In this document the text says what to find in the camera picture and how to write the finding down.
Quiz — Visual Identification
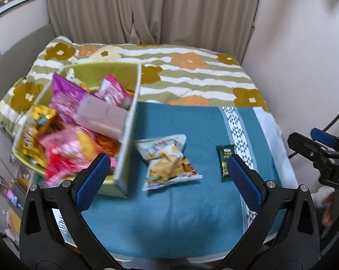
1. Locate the pale pink snack packet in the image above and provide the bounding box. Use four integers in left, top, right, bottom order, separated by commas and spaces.
74, 94, 128, 144

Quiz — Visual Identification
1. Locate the small dark green sachet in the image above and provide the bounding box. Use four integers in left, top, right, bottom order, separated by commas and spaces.
216, 145, 237, 183

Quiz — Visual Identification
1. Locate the beige curtain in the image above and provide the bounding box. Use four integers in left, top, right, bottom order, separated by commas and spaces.
45, 0, 261, 46

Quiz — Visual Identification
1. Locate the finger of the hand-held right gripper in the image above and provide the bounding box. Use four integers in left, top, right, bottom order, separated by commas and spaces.
288, 132, 339, 189
311, 128, 339, 154

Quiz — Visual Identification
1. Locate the black cable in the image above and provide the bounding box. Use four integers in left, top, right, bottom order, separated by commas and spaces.
287, 96, 339, 159

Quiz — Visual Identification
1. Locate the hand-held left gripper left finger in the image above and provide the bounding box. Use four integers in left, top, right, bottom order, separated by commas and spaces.
19, 153, 122, 270

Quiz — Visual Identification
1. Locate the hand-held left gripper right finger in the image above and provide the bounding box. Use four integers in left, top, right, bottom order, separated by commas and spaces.
214, 154, 321, 270

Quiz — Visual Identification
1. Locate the white snack packet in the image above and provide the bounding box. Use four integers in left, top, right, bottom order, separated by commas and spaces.
134, 134, 187, 161

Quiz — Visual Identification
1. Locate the potato chips snack packet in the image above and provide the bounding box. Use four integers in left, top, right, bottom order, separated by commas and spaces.
142, 143, 203, 192

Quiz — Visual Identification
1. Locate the grey upholstered headboard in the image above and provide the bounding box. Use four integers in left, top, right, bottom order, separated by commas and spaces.
0, 24, 55, 113

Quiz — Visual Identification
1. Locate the white red shrimp chips bag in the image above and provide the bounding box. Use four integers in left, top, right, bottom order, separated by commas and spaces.
39, 125, 103, 180

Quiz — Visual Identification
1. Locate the green cardboard box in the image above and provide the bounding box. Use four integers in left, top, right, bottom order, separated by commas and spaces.
11, 63, 142, 199

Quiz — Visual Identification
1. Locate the floral striped blanket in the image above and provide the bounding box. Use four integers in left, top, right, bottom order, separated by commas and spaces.
0, 36, 270, 135

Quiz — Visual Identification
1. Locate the teal cloth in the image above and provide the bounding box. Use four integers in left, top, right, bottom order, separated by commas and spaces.
53, 101, 299, 259

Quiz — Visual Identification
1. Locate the person's right hand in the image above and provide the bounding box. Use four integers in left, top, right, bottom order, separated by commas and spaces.
321, 194, 336, 228

